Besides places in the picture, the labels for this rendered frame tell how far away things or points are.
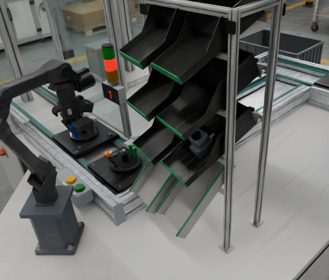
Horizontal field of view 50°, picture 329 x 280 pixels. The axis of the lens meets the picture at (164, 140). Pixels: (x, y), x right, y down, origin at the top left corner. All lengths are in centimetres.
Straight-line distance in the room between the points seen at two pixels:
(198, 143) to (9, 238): 84
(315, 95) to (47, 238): 159
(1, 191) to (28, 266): 192
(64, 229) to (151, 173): 36
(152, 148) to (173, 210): 22
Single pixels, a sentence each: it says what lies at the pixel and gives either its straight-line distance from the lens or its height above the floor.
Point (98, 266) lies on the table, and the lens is 129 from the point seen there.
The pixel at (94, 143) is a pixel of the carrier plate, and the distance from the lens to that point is 168.
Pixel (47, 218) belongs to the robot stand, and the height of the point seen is 105.
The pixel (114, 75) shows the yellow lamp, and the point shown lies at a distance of 152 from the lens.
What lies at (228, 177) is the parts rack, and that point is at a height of 118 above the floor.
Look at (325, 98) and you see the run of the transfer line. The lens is 216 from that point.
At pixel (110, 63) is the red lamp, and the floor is 134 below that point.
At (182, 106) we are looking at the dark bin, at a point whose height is 138.
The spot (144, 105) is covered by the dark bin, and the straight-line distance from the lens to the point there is 108.
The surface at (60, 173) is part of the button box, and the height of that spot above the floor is 96.
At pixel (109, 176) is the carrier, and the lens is 145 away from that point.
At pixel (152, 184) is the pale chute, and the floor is 104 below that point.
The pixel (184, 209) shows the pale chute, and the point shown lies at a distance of 117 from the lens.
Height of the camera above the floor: 186
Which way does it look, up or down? 33 degrees down
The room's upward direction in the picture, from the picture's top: 5 degrees counter-clockwise
